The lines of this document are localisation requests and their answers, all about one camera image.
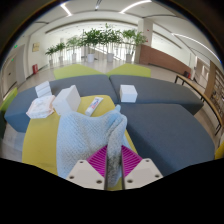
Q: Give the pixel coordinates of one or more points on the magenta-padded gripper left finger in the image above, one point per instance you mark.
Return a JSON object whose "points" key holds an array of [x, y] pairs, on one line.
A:
{"points": [[83, 175]]}

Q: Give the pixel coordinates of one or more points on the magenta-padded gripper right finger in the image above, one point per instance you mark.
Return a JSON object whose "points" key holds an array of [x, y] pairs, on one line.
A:
{"points": [[143, 173]]}

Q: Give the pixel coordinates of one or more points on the light blue towel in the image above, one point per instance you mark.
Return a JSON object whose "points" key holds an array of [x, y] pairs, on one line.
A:
{"points": [[80, 140]]}

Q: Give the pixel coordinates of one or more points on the grey upholstered bench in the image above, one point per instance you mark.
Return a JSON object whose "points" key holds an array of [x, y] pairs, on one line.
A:
{"points": [[166, 136], [160, 90], [90, 85]]}

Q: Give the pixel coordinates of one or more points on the yellow upholstered seat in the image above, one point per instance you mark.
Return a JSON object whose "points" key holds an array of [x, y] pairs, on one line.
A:
{"points": [[40, 143]]}

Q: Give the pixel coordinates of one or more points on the small white tube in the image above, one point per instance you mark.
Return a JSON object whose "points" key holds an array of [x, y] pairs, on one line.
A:
{"points": [[94, 106]]}

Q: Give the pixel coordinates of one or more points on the white pink-printed tissue pack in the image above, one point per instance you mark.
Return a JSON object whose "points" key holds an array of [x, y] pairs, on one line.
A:
{"points": [[40, 107]]}

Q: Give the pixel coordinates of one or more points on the small white cube box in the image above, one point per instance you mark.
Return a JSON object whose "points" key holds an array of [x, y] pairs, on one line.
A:
{"points": [[128, 93]]}

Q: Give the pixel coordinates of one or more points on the stack of white napkin packs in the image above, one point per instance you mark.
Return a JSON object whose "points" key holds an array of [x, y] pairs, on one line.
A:
{"points": [[43, 89]]}

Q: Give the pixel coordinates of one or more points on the long wooden bar table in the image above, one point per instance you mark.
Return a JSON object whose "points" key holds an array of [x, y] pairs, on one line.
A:
{"points": [[200, 95]]}

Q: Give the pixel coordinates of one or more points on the lime green upholstered bench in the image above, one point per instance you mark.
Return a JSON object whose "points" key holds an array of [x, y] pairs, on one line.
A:
{"points": [[75, 70], [130, 70], [8, 101]]}

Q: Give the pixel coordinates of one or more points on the wooden shelf unit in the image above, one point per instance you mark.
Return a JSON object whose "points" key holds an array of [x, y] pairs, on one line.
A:
{"points": [[216, 86]]}

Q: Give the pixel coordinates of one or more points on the red bin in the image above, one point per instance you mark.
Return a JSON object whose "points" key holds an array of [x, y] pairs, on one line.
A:
{"points": [[35, 69]]}

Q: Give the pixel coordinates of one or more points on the brown wooden counter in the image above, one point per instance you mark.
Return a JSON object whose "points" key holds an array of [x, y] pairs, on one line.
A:
{"points": [[163, 58]]}

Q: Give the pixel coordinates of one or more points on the row of potted green plants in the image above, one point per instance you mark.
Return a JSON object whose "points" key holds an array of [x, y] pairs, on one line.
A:
{"points": [[96, 38]]}

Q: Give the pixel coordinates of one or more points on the ceiling strip lights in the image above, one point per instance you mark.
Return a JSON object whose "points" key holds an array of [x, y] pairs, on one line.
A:
{"points": [[133, 6]]}

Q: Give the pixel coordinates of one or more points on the framed wall picture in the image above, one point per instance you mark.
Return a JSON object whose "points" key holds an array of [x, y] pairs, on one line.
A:
{"points": [[36, 47]]}

